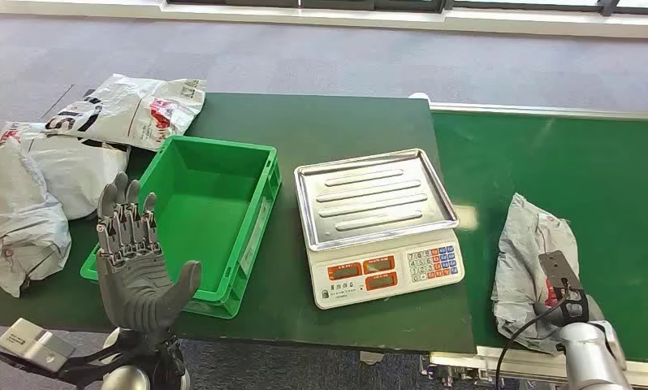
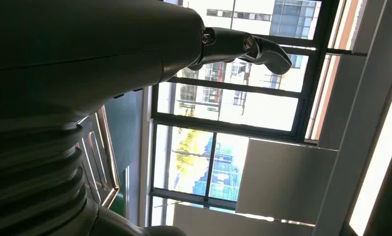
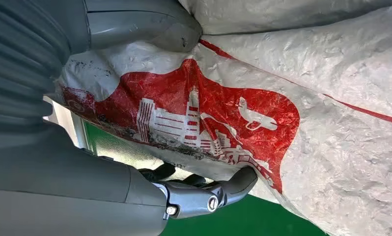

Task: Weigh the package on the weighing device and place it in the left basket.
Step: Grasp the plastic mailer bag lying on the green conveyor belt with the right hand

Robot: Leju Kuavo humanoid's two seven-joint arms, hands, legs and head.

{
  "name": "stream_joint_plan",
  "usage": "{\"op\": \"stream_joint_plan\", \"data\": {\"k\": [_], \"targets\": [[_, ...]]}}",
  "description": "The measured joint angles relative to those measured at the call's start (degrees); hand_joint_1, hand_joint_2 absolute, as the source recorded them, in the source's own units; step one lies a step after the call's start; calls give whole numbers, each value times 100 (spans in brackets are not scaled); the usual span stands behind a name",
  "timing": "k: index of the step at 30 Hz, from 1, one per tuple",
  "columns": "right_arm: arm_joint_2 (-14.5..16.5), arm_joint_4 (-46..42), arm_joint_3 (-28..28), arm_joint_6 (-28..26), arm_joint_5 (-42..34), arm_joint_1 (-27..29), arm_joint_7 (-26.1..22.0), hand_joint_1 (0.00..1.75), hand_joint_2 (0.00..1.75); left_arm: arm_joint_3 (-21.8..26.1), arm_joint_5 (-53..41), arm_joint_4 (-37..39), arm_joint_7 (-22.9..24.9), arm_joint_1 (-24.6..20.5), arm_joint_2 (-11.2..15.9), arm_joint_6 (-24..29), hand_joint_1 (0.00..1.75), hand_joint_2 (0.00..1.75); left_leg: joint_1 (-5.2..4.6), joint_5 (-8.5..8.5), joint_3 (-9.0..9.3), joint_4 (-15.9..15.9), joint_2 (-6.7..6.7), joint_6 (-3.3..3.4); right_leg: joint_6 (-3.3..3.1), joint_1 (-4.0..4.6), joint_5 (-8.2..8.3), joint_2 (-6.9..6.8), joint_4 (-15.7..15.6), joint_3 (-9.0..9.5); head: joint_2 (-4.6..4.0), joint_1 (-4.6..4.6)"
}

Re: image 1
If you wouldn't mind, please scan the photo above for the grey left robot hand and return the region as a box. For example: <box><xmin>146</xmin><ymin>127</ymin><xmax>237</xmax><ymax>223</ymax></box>
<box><xmin>95</xmin><ymin>171</ymin><xmax>203</xmax><ymax>336</ymax></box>

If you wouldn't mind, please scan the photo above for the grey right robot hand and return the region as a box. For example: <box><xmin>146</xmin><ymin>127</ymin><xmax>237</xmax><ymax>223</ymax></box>
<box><xmin>534</xmin><ymin>289</ymin><xmax>605</xmax><ymax>329</ymax></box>

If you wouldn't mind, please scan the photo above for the grey courier package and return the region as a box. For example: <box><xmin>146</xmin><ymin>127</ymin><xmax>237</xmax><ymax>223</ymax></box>
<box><xmin>490</xmin><ymin>193</ymin><xmax>586</xmax><ymax>357</ymax></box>

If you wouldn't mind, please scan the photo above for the white package with red print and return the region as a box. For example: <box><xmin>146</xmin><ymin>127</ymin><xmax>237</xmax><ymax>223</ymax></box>
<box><xmin>0</xmin><ymin>121</ymin><xmax>132</xmax><ymax>222</ymax></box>

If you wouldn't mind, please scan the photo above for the large crumpled white package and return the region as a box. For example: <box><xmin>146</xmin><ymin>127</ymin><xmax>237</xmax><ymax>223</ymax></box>
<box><xmin>0</xmin><ymin>141</ymin><xmax>73</xmax><ymax>299</ymax></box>

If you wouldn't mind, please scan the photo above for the white package with black print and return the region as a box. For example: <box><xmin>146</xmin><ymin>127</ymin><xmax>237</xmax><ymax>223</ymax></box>
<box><xmin>44</xmin><ymin>73</ymin><xmax>208</xmax><ymax>152</ymax></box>

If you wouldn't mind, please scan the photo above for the steel weighing tray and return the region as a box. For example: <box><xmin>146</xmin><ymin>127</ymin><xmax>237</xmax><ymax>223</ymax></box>
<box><xmin>294</xmin><ymin>148</ymin><xmax>460</xmax><ymax>253</ymax></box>

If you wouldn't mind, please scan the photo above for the green plastic crate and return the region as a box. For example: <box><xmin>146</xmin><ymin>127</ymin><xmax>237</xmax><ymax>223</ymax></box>
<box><xmin>80</xmin><ymin>134</ymin><xmax>283</xmax><ymax>321</ymax></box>

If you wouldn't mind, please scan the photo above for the green conveyor belt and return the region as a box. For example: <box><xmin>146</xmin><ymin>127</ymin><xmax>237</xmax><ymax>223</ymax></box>
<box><xmin>409</xmin><ymin>92</ymin><xmax>648</xmax><ymax>390</ymax></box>

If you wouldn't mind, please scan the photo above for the white electronic scale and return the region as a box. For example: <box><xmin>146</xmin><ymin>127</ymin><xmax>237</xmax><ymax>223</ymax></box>
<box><xmin>294</xmin><ymin>148</ymin><xmax>466</xmax><ymax>311</ymax></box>

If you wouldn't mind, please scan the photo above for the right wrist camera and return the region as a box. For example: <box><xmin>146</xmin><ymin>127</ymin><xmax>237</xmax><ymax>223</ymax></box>
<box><xmin>538</xmin><ymin>249</ymin><xmax>585</xmax><ymax>302</ymax></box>

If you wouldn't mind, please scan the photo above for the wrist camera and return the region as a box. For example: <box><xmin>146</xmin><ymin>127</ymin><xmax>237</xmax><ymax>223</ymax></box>
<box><xmin>538</xmin><ymin>249</ymin><xmax>585</xmax><ymax>302</ymax></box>
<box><xmin>0</xmin><ymin>317</ymin><xmax>76</xmax><ymax>374</ymax></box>

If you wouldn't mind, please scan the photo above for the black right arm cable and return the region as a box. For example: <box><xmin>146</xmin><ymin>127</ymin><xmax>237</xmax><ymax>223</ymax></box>
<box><xmin>495</xmin><ymin>300</ymin><xmax>572</xmax><ymax>390</ymax></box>

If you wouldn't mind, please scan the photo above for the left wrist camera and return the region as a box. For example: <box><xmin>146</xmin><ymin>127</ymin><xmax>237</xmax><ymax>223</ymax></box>
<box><xmin>0</xmin><ymin>317</ymin><xmax>76</xmax><ymax>374</ymax></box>

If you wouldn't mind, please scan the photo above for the dark window frame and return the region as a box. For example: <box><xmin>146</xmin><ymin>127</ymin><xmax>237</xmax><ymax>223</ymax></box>
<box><xmin>165</xmin><ymin>0</ymin><xmax>648</xmax><ymax>16</ymax></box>

